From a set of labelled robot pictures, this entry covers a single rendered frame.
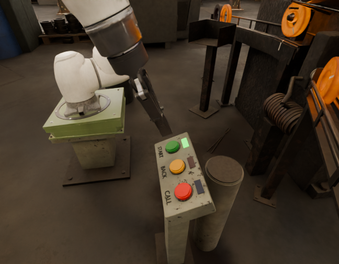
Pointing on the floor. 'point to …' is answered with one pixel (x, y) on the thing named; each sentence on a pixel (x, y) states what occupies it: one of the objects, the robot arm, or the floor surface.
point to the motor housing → (271, 132)
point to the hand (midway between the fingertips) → (162, 124)
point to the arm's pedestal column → (99, 161)
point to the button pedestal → (182, 253)
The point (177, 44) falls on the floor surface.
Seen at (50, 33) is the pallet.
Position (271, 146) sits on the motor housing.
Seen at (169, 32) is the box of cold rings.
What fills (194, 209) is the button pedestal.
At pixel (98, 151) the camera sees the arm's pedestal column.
